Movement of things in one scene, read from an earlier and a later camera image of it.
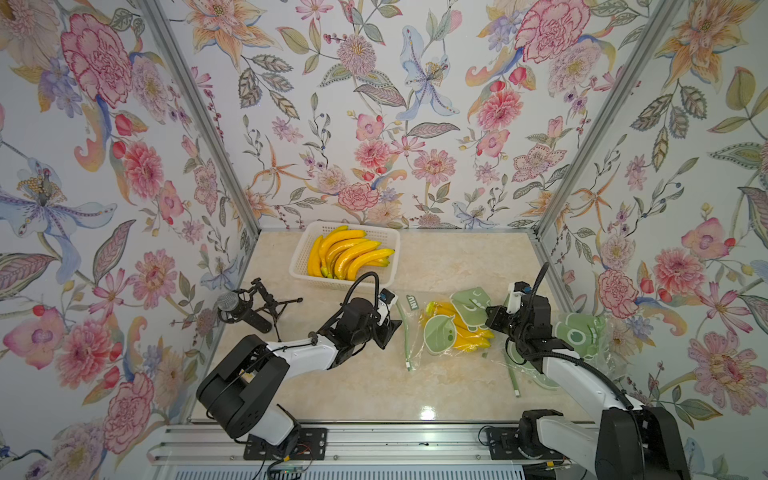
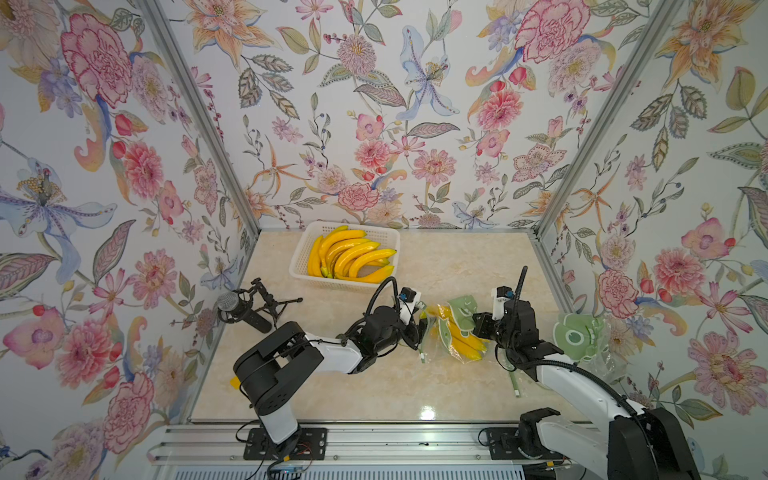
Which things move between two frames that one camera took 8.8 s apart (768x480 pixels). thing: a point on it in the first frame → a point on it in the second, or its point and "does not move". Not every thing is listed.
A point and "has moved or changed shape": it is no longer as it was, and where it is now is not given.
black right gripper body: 509,324 → 496,330
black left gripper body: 381,333 → 398,332
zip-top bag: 446,326 has moved or changed shape
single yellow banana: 314,263 does not move
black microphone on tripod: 244,303 does not move
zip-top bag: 592,340 does not move
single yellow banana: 364,258 does not move
